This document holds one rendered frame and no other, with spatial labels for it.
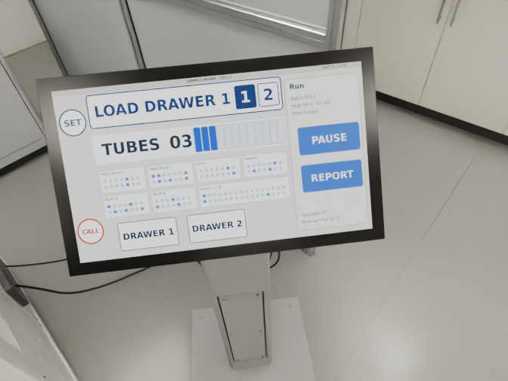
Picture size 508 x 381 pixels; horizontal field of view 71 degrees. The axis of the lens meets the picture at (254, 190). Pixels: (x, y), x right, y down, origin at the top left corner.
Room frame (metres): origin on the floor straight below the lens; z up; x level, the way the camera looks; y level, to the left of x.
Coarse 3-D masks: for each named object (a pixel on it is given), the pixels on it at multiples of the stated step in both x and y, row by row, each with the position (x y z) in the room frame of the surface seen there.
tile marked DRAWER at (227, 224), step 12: (192, 216) 0.37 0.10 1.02; (204, 216) 0.37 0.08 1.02; (216, 216) 0.37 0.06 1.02; (228, 216) 0.36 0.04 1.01; (240, 216) 0.36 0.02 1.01; (192, 228) 0.35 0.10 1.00; (204, 228) 0.35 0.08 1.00; (216, 228) 0.35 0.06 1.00; (228, 228) 0.35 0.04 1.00; (240, 228) 0.35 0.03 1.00; (192, 240) 0.34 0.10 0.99; (204, 240) 0.34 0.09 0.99; (216, 240) 0.34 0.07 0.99
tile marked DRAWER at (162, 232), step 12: (120, 228) 0.35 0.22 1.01; (132, 228) 0.35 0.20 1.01; (144, 228) 0.35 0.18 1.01; (156, 228) 0.35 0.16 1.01; (168, 228) 0.35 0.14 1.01; (120, 240) 0.34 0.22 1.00; (132, 240) 0.34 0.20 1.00; (144, 240) 0.34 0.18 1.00; (156, 240) 0.34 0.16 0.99; (168, 240) 0.34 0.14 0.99
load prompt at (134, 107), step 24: (96, 96) 0.49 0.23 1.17; (120, 96) 0.49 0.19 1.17; (144, 96) 0.49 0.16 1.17; (168, 96) 0.49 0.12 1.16; (192, 96) 0.49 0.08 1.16; (216, 96) 0.49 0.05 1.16; (240, 96) 0.49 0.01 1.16; (264, 96) 0.49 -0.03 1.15; (96, 120) 0.46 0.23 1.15; (120, 120) 0.46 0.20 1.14; (144, 120) 0.46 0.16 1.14; (168, 120) 0.46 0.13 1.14
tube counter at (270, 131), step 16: (176, 128) 0.46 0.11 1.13; (192, 128) 0.46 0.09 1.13; (208, 128) 0.46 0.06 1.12; (224, 128) 0.46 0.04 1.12; (240, 128) 0.46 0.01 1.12; (256, 128) 0.46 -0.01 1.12; (272, 128) 0.45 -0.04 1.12; (176, 144) 0.44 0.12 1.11; (192, 144) 0.44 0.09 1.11; (208, 144) 0.44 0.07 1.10; (224, 144) 0.44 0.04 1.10; (240, 144) 0.44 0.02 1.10; (256, 144) 0.44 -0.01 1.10; (272, 144) 0.44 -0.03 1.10
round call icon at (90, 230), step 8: (80, 224) 0.36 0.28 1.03; (88, 224) 0.36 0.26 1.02; (96, 224) 0.36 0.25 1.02; (80, 232) 0.35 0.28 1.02; (88, 232) 0.35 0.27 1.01; (96, 232) 0.35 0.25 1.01; (104, 232) 0.35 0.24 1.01; (80, 240) 0.34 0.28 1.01; (88, 240) 0.34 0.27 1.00; (96, 240) 0.34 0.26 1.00; (104, 240) 0.34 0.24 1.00
